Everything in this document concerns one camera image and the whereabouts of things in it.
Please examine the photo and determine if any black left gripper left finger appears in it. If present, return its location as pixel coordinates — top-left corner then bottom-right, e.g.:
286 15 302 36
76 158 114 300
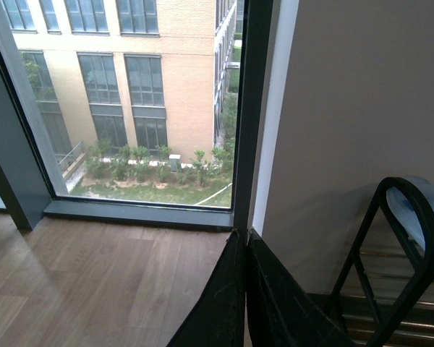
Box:
168 230 245 346

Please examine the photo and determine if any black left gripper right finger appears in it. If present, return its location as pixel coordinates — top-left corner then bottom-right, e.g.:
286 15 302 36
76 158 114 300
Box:
246 230 355 346

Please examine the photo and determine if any black metal shoe rack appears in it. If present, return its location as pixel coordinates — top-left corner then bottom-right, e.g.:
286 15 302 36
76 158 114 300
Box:
325 176 434 346

